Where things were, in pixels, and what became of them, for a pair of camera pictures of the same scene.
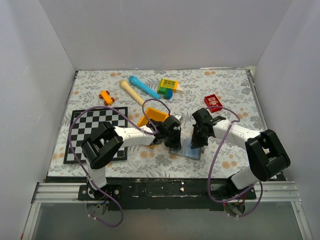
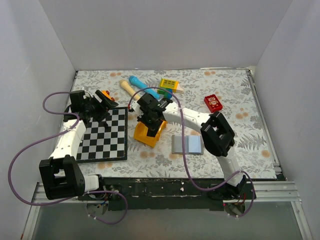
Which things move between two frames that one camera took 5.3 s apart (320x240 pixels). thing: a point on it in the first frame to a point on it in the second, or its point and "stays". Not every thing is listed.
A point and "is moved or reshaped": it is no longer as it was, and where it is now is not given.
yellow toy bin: [154, 114] is moved or reshaped
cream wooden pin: [128, 88] stays
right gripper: [196, 143] to [141, 118]
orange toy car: [104, 95] stays
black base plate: [161, 194] stays
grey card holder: [186, 150] is moved or reshaped
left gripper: [177, 144] to [104, 107]
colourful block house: [167, 87] stays
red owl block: [212, 100] stays
